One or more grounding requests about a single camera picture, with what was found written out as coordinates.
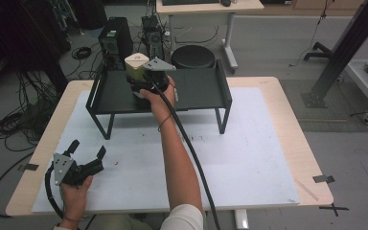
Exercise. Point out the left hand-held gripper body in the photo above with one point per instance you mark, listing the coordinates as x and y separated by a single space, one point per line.
65 167

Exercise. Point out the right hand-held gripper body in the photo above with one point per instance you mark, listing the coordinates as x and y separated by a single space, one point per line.
158 78

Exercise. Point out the triangular beige green white box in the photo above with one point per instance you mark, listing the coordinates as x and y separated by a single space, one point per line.
136 67

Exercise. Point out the black metal shelf rack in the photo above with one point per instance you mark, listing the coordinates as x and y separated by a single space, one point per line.
198 89

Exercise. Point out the person's right hand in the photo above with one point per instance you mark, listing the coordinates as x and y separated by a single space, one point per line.
161 102

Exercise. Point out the person's left hand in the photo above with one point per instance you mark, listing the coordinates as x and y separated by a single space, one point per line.
75 199

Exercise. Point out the black tape strip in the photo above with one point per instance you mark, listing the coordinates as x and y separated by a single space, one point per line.
323 179
31 166

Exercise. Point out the small black computer tower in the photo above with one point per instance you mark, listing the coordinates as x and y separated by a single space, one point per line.
153 40

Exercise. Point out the black round stool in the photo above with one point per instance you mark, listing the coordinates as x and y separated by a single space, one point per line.
193 57

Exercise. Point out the thin dark wrist band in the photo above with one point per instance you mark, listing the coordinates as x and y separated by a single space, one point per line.
163 122

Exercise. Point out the large black computer tower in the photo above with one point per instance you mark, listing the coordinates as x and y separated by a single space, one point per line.
116 41

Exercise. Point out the person's legs beige trousers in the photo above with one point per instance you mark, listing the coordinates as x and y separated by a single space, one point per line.
118 223

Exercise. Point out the black keyboard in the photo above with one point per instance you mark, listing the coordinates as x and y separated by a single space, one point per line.
190 2

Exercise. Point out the light wooden desk white legs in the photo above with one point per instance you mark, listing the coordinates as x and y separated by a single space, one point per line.
204 8

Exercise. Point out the black computer mouse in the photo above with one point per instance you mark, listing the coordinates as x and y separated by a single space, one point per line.
225 2

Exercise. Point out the person's cream sleeve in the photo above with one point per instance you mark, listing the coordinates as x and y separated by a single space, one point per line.
183 218

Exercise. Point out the black curtain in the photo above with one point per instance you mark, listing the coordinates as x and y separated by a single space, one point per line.
19 35

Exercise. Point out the white foam mat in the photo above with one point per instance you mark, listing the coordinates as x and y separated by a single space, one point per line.
252 166

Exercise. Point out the white table leg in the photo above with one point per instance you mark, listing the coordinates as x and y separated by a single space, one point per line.
241 220

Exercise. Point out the black stand foot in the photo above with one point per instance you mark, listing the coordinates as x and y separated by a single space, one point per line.
319 51

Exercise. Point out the white wheeled cart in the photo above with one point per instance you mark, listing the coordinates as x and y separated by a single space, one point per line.
364 80

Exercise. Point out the black tape cross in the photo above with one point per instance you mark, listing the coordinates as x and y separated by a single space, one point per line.
333 208

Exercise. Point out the black metal stand post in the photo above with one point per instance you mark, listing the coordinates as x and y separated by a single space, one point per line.
345 51

